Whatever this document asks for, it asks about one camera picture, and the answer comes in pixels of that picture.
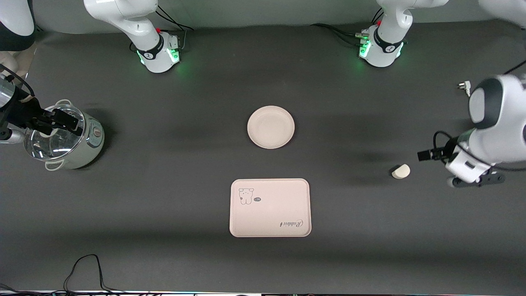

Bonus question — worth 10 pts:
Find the white steamed bun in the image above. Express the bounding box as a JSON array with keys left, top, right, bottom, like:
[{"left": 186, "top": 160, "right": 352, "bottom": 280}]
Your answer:
[{"left": 390, "top": 164, "right": 411, "bottom": 180}]

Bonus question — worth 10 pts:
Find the round cream plate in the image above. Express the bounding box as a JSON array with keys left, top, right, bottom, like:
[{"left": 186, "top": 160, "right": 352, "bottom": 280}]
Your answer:
[{"left": 247, "top": 106, "right": 295, "bottom": 149}]

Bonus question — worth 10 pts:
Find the cream tray with rabbit print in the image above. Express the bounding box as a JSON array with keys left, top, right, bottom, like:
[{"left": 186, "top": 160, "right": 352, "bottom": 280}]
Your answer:
[{"left": 229, "top": 178, "right": 312, "bottom": 238}]

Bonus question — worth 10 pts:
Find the green electric cooking pot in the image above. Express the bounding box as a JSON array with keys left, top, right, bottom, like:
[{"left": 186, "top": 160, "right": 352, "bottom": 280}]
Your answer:
[{"left": 44, "top": 99, "right": 105, "bottom": 171}]

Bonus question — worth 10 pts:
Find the beige background object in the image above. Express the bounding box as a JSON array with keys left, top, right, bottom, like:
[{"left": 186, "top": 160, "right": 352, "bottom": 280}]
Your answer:
[{"left": 0, "top": 49, "right": 38, "bottom": 83}]

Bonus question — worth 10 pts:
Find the black right arm base cable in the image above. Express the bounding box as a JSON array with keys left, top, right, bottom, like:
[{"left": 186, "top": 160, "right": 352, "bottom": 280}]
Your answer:
[{"left": 154, "top": 4, "right": 195, "bottom": 52}]

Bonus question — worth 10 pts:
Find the black arm base cable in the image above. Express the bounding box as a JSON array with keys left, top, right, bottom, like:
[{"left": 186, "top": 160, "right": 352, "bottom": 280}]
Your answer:
[
  {"left": 154, "top": 4, "right": 195, "bottom": 52},
  {"left": 310, "top": 8, "right": 369, "bottom": 48}
]

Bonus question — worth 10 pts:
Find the black looped cable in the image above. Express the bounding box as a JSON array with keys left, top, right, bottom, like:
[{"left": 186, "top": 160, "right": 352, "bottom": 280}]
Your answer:
[{"left": 64, "top": 254, "right": 124, "bottom": 295}]

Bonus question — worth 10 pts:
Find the black left arm base cable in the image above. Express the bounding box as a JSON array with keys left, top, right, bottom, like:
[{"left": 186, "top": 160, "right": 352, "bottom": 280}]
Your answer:
[{"left": 310, "top": 8, "right": 369, "bottom": 48}]

